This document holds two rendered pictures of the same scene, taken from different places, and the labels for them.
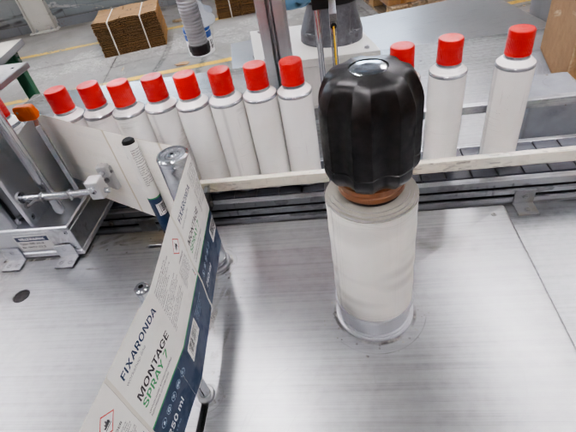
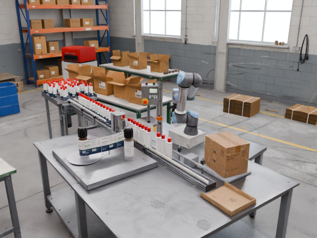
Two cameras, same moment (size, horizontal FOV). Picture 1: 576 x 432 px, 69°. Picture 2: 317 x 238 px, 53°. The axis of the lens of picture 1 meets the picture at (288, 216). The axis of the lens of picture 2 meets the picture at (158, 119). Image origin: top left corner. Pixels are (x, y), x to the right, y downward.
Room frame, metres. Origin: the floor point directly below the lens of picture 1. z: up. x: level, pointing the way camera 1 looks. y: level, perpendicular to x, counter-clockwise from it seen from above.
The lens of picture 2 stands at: (-1.41, -2.03, 2.15)
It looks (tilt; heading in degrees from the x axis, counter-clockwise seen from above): 19 degrees down; 43
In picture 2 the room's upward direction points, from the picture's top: straight up
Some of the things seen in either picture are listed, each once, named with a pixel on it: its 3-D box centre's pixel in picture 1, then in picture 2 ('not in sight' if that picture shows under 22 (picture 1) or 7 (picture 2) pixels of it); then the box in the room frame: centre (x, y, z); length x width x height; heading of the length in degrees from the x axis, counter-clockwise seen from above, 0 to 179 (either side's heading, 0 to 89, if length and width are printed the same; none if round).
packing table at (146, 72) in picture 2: not in sight; (139, 83); (3.92, 3.59, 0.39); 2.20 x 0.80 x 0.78; 90
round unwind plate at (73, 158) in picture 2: not in sight; (84, 157); (0.03, 0.23, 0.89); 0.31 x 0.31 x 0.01
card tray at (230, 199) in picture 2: not in sight; (228, 197); (0.40, -1.03, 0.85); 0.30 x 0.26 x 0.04; 79
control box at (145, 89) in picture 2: not in sight; (150, 94); (0.69, 0.03, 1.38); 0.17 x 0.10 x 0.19; 134
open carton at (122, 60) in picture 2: not in sight; (120, 58); (3.87, 4.21, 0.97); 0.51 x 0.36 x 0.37; 3
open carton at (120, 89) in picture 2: not in sight; (127, 85); (1.93, 1.80, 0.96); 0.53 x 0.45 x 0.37; 1
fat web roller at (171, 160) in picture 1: (195, 214); not in sight; (0.42, 0.12, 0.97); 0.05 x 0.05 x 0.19
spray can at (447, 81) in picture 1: (444, 106); (163, 145); (0.55, -0.26, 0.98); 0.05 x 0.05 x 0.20
